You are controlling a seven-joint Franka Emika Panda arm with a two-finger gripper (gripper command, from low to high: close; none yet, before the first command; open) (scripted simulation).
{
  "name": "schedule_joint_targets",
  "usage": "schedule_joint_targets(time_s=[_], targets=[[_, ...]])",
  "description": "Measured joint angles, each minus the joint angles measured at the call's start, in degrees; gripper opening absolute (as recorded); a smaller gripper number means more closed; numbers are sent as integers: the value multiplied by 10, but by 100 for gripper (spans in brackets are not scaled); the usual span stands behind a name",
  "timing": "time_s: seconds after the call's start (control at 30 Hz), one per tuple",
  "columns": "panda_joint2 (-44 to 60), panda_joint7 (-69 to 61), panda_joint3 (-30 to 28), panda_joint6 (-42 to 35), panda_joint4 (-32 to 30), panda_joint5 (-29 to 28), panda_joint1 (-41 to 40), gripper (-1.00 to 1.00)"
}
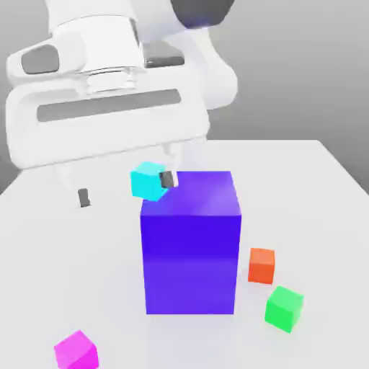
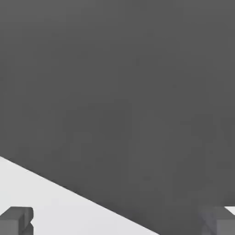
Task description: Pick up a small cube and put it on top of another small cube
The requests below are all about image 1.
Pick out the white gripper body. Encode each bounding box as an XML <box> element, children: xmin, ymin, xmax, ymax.
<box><xmin>4</xmin><ymin>81</ymin><xmax>210</xmax><ymax>172</ymax></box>

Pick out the large blue box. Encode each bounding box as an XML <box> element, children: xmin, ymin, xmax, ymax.
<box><xmin>140</xmin><ymin>170</ymin><xmax>242</xmax><ymax>316</ymax></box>

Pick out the small magenta cube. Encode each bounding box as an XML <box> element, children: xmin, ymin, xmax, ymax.
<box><xmin>53</xmin><ymin>329</ymin><xmax>100</xmax><ymax>369</ymax></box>

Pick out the small orange cube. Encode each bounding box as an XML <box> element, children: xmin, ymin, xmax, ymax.
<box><xmin>247</xmin><ymin>247</ymin><xmax>276</xmax><ymax>285</ymax></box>

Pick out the small cyan cube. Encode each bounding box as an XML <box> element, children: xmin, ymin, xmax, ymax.
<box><xmin>130</xmin><ymin>161</ymin><xmax>170</xmax><ymax>203</ymax></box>

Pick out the small green cube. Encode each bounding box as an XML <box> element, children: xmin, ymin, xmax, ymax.
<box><xmin>264</xmin><ymin>285</ymin><xmax>306</xmax><ymax>334</ymax></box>

